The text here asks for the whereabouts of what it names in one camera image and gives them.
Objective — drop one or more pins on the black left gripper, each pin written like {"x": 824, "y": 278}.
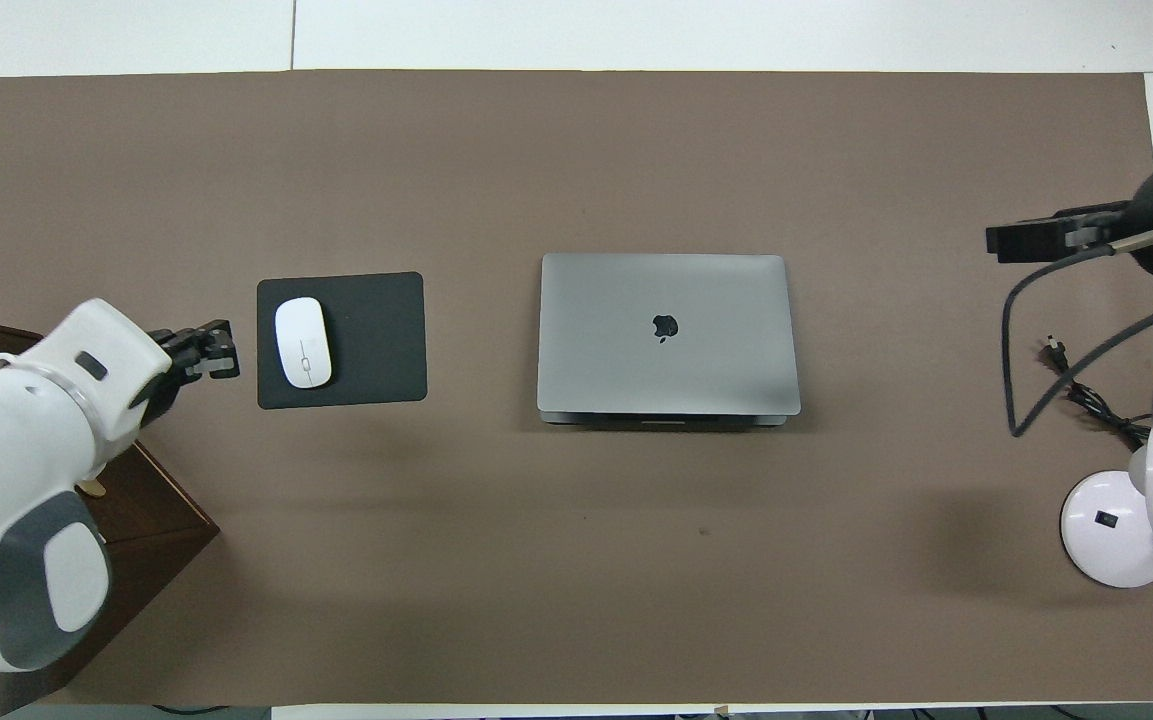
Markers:
{"x": 174, "y": 350}

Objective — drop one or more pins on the silver laptop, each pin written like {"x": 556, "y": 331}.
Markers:
{"x": 666, "y": 330}

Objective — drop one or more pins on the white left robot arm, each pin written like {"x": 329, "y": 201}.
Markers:
{"x": 6, "y": 470}

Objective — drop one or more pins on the white computer mouse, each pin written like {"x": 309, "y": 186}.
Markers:
{"x": 303, "y": 342}

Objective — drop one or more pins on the black mouse pad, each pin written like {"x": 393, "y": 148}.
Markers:
{"x": 376, "y": 340}

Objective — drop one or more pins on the dark wooden box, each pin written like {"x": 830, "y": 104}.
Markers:
{"x": 151, "y": 540}

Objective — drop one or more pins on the white desk lamp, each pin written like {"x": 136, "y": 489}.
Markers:
{"x": 1106, "y": 530}

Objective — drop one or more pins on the brown table mat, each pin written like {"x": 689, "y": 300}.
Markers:
{"x": 576, "y": 600}

